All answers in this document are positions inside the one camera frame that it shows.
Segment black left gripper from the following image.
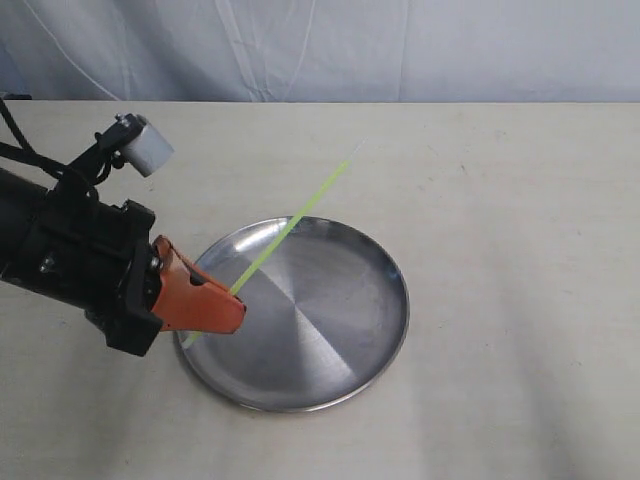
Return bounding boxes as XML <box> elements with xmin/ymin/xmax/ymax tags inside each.
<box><xmin>29</xmin><ymin>200</ymin><xmax>246</xmax><ymax>357</ymax></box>

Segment green plastic straw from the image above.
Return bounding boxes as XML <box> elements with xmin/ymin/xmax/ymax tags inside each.
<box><xmin>181</xmin><ymin>138</ymin><xmax>368</xmax><ymax>350</ymax></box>

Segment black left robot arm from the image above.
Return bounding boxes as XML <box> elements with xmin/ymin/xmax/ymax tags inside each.
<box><xmin>1</xmin><ymin>170</ymin><xmax>246</xmax><ymax>356</ymax></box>

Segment round stainless steel plate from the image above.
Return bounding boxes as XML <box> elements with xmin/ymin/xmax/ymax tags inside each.
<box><xmin>176</xmin><ymin>217</ymin><xmax>410</xmax><ymax>412</ymax></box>

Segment white backdrop curtain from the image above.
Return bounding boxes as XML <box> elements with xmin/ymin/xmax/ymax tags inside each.
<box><xmin>1</xmin><ymin>1</ymin><xmax>639</xmax><ymax>102</ymax></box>

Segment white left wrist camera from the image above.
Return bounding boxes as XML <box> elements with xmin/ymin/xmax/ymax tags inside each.
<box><xmin>120</xmin><ymin>114</ymin><xmax>174</xmax><ymax>178</ymax></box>

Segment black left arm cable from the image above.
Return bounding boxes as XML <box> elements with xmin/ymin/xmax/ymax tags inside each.
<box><xmin>0</xmin><ymin>97</ymin><xmax>126</xmax><ymax>201</ymax></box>

